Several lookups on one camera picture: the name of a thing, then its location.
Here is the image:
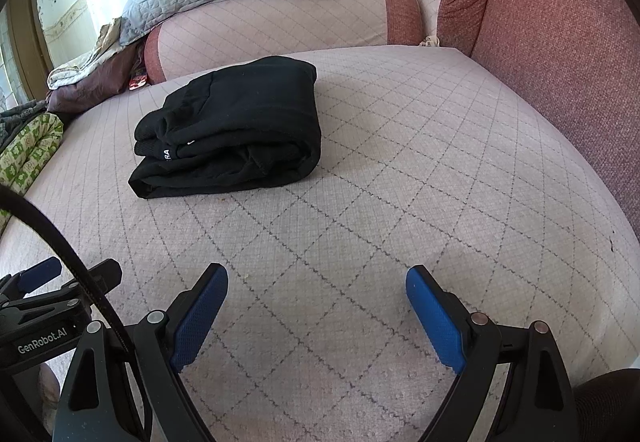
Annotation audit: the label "pink quilted sofa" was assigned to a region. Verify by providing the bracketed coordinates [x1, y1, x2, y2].
[0, 0, 640, 442]

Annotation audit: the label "black cable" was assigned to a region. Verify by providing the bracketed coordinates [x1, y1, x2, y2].
[0, 183, 136, 363]

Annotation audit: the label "cream crumpled cloth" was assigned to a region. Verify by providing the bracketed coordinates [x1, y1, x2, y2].
[46, 20, 136, 90]

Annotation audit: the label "dark grey cloth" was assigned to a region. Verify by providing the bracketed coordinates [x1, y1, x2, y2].
[0, 100, 48, 143]

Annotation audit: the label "green patterned blanket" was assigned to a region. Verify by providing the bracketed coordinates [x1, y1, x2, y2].
[0, 115, 65, 233]

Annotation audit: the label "black pants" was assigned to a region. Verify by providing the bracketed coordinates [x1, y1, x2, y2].
[127, 55, 322, 199]

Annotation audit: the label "purple cloth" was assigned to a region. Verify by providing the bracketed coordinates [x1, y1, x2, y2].
[46, 45, 151, 113]

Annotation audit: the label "person's dark knit clothing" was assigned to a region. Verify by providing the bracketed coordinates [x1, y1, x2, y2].
[570, 369, 640, 442]

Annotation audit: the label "window with wooden frame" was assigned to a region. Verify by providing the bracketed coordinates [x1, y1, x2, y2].
[0, 0, 56, 110]

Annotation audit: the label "red backrest cushion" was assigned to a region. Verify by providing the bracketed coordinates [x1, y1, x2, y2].
[436, 0, 640, 243]

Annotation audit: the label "pink quilted bolster cushion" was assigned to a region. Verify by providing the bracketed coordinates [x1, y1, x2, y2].
[144, 0, 425, 84]

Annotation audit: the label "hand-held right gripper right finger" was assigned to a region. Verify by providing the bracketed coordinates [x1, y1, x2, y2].
[405, 265, 581, 442]

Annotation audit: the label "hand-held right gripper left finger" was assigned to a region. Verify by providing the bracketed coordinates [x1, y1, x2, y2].
[52, 263, 230, 442]

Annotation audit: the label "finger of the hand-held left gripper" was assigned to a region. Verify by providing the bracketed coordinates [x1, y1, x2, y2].
[65, 259, 123, 299]
[0, 257, 63, 308]

